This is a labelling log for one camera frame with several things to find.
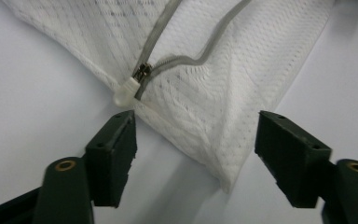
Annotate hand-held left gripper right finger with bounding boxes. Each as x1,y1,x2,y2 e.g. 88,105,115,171
254,110,334,209

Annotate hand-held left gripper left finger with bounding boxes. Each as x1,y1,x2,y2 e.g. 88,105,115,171
85,109,138,208

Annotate white mesh laundry bag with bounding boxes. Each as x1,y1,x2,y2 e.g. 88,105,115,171
1,0,336,194

